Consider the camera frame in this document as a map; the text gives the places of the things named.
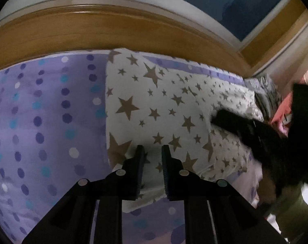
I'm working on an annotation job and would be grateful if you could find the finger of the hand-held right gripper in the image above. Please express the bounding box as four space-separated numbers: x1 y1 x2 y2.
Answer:
211 110 261 146

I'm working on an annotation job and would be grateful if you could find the wooden headboard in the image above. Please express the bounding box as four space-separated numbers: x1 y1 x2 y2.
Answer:
0 4 253 77

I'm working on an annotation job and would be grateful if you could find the wooden wall trim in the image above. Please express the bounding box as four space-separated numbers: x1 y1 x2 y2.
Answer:
239 0 308 68

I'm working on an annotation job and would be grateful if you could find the purple dotted bed sheet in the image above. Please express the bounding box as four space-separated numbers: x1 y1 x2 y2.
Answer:
0 51 261 244

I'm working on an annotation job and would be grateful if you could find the grey striped cloth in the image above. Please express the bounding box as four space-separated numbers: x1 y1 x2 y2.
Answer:
244 74 283 119

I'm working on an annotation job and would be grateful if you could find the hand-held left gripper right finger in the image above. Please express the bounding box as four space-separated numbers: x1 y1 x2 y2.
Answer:
161 145 288 244

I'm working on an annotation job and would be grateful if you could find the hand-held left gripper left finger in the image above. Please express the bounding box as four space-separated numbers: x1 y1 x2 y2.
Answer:
22 145 145 244

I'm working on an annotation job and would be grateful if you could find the pink cloth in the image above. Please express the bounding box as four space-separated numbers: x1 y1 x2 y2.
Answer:
269 91 294 136

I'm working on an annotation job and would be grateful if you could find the white star print cloth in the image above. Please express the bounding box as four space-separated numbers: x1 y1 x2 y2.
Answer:
104 48 265 212

